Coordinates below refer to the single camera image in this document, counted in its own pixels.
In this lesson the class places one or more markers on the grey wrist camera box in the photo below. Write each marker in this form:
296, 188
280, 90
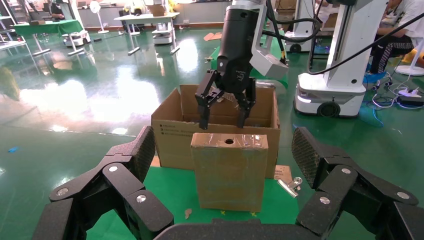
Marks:
268, 66

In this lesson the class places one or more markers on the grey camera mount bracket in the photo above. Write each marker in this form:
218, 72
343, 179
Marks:
260, 30

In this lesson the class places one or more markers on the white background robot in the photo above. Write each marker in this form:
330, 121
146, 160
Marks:
303, 30

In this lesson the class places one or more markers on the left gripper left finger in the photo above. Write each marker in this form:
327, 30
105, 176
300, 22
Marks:
119, 188

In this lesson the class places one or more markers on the white wheeled robot body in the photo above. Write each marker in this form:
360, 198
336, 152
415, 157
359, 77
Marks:
344, 59

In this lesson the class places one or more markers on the black power adapter box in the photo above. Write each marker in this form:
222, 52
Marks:
410, 100

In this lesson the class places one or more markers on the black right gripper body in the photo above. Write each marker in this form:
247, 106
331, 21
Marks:
238, 43

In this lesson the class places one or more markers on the white pedestal fan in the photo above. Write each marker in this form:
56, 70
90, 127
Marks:
96, 8

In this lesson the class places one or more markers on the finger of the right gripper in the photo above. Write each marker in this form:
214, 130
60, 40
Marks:
203, 99
246, 102

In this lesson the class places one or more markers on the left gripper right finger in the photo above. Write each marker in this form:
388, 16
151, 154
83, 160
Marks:
351, 195

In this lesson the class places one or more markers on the white round stand base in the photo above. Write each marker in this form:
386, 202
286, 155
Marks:
410, 69

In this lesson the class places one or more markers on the white power strip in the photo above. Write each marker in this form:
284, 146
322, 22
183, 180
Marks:
409, 92

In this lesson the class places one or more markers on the blue floor scrap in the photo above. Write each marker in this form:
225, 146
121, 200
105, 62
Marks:
13, 149

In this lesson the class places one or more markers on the green table cloth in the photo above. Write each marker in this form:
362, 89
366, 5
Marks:
172, 195

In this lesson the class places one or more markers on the small white wheeled robot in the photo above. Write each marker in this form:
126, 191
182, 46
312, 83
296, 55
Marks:
164, 33
75, 38

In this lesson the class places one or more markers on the standing person dark clothes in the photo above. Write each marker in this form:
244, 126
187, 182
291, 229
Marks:
58, 10

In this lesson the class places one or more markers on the small cardboard scrap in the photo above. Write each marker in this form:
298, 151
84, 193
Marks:
188, 213

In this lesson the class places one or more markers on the cardboard sheets on floor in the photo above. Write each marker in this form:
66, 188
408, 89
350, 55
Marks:
213, 35

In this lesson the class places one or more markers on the large open cardboard carton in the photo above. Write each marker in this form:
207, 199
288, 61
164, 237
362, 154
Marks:
175, 145

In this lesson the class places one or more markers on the flat cardboard piece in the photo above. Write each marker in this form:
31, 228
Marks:
283, 172

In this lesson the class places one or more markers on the silver binder clip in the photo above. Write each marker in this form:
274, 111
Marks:
290, 186

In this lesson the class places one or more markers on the small brown cardboard box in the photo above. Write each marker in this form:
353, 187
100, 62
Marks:
228, 175

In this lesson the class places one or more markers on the seated person white shirt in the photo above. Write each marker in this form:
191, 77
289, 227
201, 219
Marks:
400, 36

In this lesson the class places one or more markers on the green cloth covered table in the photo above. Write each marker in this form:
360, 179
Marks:
276, 49

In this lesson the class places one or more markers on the white long table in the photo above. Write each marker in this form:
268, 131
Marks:
145, 17

